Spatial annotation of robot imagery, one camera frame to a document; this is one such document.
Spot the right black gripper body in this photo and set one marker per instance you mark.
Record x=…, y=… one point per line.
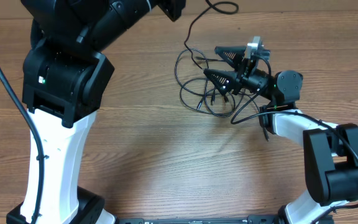
x=255, y=81

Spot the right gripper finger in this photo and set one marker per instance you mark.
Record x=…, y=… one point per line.
x=224, y=81
x=233, y=56

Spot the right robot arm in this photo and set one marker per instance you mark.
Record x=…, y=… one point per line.
x=330, y=150

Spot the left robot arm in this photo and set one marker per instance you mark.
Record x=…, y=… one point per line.
x=65, y=76

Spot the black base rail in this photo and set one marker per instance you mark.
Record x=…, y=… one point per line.
x=194, y=221

